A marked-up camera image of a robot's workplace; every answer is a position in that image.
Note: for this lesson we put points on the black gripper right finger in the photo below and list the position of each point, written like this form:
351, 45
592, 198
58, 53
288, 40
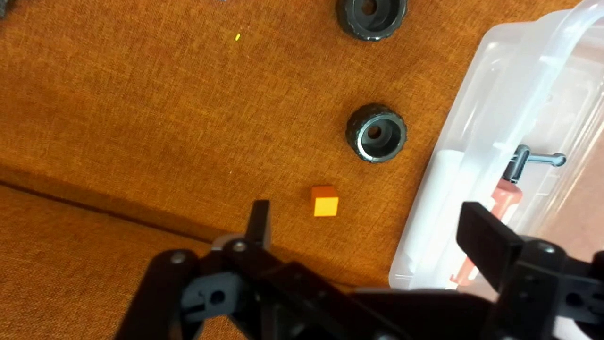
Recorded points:
486, 242

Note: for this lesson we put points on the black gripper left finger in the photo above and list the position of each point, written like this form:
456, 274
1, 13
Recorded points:
256, 231

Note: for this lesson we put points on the clear plastic storage bin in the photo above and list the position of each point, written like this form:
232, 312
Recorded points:
536, 83

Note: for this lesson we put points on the black disc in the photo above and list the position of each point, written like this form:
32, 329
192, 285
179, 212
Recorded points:
369, 19
375, 132

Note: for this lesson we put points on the small orange cube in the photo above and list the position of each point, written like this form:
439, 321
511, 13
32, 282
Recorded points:
324, 200

